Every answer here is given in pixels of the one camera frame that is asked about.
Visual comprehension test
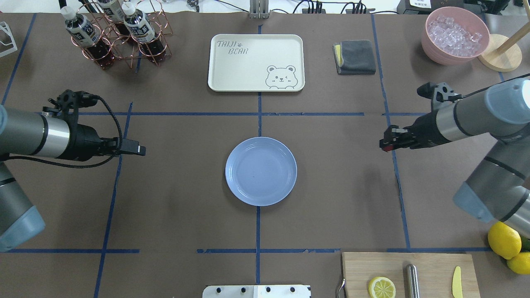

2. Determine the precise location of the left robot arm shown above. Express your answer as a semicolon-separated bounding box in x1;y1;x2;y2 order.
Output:
0;90;146;253

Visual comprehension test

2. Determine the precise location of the yellow plastic knife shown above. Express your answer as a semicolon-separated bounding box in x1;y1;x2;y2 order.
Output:
452;266;463;298

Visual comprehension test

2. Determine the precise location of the steel knife handle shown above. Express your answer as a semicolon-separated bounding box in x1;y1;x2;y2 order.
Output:
405;264;420;298

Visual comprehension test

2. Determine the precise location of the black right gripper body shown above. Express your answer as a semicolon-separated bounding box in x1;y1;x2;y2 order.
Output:
402;82;455;149

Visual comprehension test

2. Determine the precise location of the blue plate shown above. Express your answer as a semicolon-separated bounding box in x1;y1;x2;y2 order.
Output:
224;137;298;206

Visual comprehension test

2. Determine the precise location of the copper wire bottle rack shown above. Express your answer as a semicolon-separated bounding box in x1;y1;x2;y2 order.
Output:
70;0;173;70

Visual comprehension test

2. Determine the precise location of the grey folded cloth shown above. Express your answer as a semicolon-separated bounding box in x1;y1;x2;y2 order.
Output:
332;40;376;75

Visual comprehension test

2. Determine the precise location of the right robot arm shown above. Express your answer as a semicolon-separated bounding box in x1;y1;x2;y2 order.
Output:
379;76;530;237

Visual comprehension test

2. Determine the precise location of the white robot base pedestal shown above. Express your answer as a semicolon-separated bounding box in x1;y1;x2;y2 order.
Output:
202;284;312;298

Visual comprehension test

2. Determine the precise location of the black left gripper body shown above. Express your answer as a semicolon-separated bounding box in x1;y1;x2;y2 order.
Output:
41;90;123;162

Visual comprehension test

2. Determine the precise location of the white wire cup rack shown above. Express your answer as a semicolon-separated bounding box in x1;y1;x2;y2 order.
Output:
0;21;18;58

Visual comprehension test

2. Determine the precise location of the aluminium frame post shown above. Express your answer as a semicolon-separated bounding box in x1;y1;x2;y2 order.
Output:
249;0;270;19

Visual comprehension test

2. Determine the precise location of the wooden stand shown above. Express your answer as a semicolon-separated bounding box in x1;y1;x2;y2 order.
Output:
478;22;530;72

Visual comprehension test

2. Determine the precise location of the tea bottle middle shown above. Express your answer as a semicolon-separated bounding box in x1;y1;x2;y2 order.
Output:
121;2;166;64

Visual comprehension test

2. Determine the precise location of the pink bowl with ice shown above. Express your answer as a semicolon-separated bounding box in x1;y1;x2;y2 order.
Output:
422;6;490;65

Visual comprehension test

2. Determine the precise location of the cream bear tray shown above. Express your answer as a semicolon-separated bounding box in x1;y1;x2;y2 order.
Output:
207;34;305;92

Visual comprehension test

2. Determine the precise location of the lemon half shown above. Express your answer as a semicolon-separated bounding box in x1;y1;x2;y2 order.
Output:
367;276;396;298

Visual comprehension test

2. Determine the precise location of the tea bottle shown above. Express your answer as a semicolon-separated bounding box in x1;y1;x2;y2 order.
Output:
60;6;114;69
121;2;166;64
97;0;130;36

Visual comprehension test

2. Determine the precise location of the wooden cutting board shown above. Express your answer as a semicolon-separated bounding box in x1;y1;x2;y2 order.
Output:
342;252;481;298

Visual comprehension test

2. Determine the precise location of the tea bottle back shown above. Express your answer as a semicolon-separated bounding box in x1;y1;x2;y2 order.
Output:
97;0;130;36

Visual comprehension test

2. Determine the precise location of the yellow lemon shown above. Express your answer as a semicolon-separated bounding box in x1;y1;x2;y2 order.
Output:
506;252;530;275
488;222;522;260

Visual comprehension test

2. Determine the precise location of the tea bottle front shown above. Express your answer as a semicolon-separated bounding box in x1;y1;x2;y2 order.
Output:
60;6;114;69

